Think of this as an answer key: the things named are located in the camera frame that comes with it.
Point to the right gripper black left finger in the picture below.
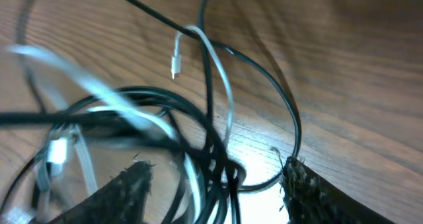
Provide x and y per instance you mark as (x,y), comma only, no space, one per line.
(122,200)

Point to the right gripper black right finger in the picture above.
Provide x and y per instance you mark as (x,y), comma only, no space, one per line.
(311,199)

